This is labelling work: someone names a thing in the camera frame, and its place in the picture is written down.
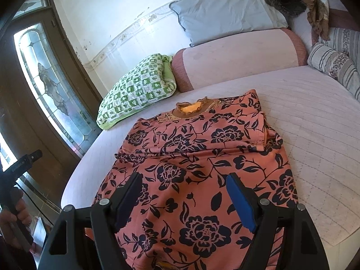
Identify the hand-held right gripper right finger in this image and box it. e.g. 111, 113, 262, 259
225, 172, 330, 270

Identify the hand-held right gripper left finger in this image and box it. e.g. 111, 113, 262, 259
39, 171, 144, 270

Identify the orange floral print shirt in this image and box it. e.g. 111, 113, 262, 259
84, 89, 299, 270

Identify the person's left hand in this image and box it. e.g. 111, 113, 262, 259
0, 191, 34, 256

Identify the wooden stained glass door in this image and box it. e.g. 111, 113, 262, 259
0, 0, 105, 194

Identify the pale pink quilted bed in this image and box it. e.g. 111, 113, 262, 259
60, 65, 360, 249

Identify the green checkered folded blanket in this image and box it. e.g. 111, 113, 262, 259
96, 53, 177, 131

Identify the pink bolster cushion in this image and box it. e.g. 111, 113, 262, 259
171, 28, 308, 93

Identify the striped floral pillow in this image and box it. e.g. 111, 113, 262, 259
306, 42, 360, 102
318, 27, 360, 62

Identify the grey-blue pillow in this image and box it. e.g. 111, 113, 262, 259
169, 0, 290, 47

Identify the brown crumpled cloth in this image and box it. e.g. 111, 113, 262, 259
292, 0, 331, 41

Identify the thin black cable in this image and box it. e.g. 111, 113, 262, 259
14, 184, 58, 227

